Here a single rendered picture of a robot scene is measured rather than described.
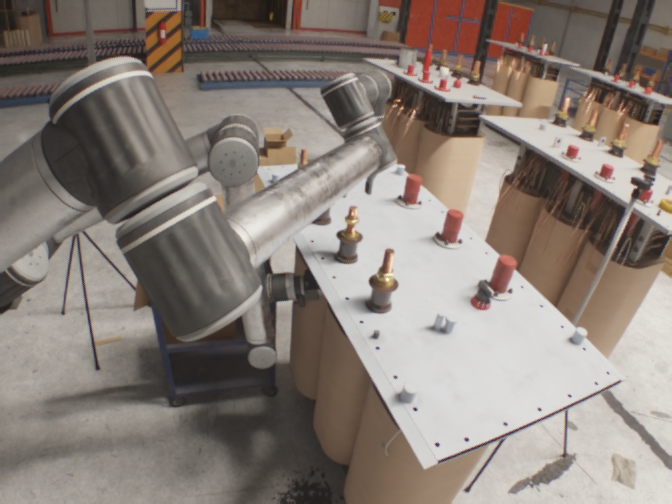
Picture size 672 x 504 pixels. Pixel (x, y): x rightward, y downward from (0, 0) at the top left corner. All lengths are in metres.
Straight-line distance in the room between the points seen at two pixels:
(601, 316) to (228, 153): 2.34
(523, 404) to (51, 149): 1.20
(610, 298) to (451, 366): 1.71
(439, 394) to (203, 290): 0.80
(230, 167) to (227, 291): 0.75
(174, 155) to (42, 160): 0.18
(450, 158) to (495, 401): 3.02
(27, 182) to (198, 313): 0.29
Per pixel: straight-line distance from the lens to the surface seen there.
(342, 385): 1.90
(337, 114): 1.19
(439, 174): 4.06
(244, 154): 1.26
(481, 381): 1.29
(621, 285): 2.81
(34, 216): 0.66
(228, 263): 0.58
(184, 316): 0.58
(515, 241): 3.31
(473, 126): 4.12
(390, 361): 1.26
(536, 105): 8.31
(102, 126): 0.58
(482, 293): 1.51
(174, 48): 11.56
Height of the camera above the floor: 2.26
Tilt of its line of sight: 34 degrees down
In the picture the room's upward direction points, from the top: 7 degrees clockwise
